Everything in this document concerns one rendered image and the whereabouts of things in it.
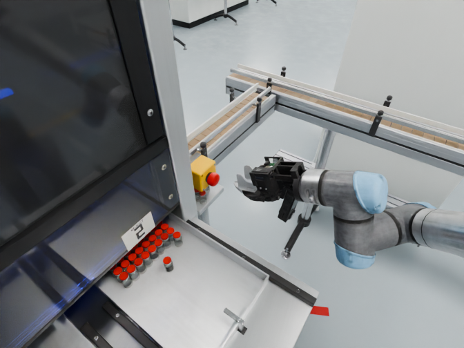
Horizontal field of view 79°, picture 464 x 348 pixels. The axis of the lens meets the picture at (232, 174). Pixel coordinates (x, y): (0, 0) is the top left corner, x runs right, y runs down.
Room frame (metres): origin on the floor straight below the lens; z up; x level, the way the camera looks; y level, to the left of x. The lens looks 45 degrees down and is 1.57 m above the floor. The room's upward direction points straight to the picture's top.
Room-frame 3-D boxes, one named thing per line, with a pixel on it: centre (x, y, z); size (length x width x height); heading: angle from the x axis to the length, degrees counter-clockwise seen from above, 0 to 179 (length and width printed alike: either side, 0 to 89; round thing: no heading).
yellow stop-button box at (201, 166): (0.60, 0.09, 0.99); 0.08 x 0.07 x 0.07; 55
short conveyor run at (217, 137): (0.91, 0.05, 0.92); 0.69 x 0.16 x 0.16; 145
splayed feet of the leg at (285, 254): (1.07, -0.46, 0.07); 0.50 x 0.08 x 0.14; 145
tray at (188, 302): (0.31, 0.12, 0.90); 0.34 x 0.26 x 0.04; 54
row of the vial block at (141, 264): (0.38, 0.21, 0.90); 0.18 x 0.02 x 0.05; 144
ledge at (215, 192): (0.63, 0.12, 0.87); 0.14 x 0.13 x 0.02; 55
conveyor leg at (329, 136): (1.07, -0.46, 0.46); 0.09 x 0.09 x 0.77; 55
